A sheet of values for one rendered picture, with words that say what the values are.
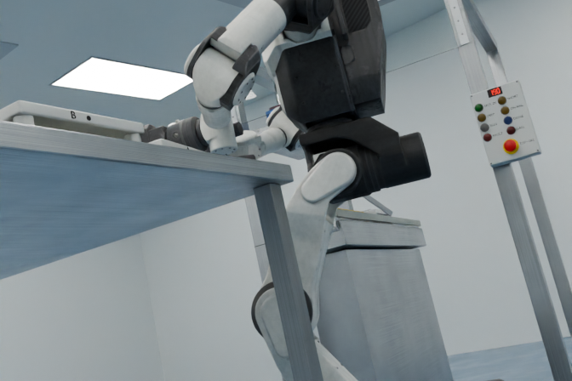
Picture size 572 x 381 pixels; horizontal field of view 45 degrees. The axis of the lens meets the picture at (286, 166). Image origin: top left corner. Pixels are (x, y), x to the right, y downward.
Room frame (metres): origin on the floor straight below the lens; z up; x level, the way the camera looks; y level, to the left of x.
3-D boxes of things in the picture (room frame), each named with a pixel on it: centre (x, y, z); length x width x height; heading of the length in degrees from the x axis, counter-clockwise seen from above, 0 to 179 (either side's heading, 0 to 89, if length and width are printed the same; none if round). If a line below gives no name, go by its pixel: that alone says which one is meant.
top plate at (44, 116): (1.05, 0.38, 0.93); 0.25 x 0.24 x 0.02; 61
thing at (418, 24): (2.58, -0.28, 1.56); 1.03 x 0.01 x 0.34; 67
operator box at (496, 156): (2.34, -0.77, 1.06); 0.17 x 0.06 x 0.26; 67
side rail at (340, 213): (3.33, -0.41, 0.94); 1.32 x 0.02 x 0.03; 157
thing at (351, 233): (3.39, -0.29, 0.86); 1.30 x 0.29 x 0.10; 157
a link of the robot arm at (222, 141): (1.62, 0.15, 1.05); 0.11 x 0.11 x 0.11; 73
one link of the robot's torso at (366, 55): (1.65, -0.16, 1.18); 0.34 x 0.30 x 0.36; 171
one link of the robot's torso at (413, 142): (1.65, -0.19, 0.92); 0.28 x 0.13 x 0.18; 81
